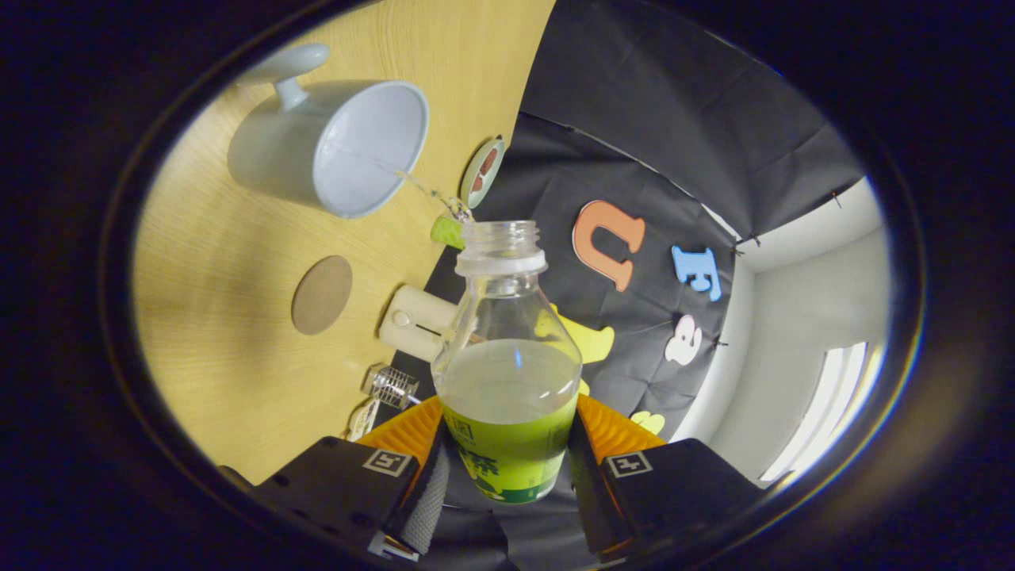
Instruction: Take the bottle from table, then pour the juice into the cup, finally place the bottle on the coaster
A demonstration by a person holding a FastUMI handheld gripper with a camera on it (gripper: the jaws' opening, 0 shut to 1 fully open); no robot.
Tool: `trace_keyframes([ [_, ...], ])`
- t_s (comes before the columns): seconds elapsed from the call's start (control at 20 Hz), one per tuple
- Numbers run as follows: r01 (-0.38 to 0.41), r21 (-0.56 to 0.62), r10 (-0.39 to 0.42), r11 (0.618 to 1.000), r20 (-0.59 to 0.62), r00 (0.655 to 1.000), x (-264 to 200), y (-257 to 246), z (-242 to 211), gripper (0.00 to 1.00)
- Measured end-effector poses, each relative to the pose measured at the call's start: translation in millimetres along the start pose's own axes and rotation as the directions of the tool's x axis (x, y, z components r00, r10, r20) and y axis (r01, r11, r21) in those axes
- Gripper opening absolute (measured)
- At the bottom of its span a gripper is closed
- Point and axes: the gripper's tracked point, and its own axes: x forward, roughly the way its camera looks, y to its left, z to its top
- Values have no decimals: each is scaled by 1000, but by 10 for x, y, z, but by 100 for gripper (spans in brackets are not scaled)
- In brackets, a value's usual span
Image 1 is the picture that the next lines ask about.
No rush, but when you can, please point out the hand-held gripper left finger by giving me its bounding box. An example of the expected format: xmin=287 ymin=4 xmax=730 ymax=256
xmin=218 ymin=394 xmax=453 ymax=564

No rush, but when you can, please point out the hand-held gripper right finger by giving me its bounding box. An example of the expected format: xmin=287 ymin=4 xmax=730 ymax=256
xmin=567 ymin=393 xmax=770 ymax=564

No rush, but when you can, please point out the clear juice bottle green label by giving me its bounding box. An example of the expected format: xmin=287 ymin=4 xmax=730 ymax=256
xmin=431 ymin=220 xmax=584 ymax=504

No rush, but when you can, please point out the brown round coaster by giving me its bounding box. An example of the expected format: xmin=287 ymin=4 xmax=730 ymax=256
xmin=291 ymin=255 xmax=354 ymax=335

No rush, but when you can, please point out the white cup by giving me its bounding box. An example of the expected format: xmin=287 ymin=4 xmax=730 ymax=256
xmin=228 ymin=44 xmax=430 ymax=220

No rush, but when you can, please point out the small green drink bottle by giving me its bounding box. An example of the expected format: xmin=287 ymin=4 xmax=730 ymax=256
xmin=431 ymin=214 xmax=469 ymax=251

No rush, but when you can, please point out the white divided dish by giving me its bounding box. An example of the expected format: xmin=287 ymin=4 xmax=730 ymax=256
xmin=347 ymin=398 xmax=381 ymax=442

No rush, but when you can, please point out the white toaster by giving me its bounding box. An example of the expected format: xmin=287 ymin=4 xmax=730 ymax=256
xmin=378 ymin=285 xmax=461 ymax=363

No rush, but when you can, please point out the ceiling light panel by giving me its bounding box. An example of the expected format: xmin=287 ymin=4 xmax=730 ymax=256
xmin=760 ymin=341 xmax=873 ymax=485

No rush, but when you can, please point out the wooden table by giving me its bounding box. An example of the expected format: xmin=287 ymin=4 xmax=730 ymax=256
xmin=131 ymin=0 xmax=556 ymax=486

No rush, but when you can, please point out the pale green plate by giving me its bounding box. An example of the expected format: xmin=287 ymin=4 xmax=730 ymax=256
xmin=460 ymin=136 xmax=506 ymax=209

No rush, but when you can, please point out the wire mesh holder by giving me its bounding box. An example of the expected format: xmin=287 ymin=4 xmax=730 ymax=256
xmin=362 ymin=364 xmax=421 ymax=411

